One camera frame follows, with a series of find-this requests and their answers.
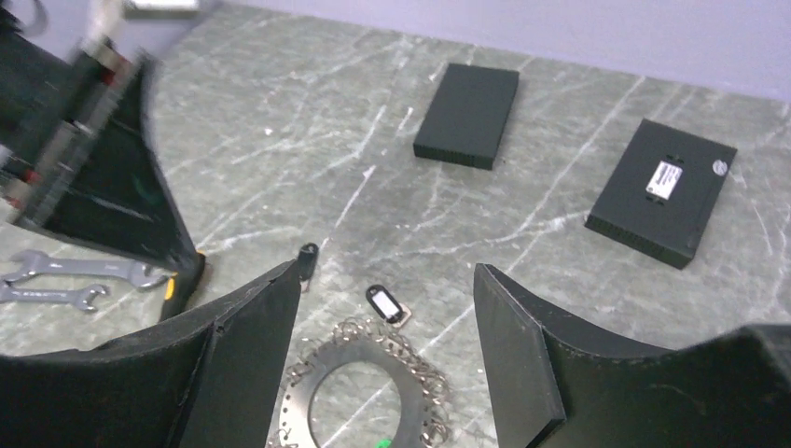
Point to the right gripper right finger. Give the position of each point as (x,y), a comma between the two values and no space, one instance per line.
(557,380)

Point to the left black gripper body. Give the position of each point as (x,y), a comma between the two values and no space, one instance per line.
(47,107)

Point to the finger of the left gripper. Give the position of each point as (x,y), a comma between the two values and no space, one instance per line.
(118,200)

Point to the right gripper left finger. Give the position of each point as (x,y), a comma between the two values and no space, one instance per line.
(209,377)

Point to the numbered metal key ring disc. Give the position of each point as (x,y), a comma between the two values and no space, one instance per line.
(364,383)

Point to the black head key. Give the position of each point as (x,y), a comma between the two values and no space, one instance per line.
(307,260)

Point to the black yellow screwdriver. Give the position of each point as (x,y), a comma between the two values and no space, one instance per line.
(181,287)

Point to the lower silver wrench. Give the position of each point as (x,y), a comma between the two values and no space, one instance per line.
(81,299)

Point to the silver wrench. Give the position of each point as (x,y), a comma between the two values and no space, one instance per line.
(35,262)
(81,299)

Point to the upper silver wrench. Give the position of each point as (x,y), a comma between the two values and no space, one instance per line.
(35,262)

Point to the black key tag white label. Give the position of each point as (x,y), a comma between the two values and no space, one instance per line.
(387,307)

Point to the black box with label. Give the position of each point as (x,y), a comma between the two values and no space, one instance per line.
(661,195)

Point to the plain black box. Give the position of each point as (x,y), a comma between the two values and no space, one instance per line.
(466,119)

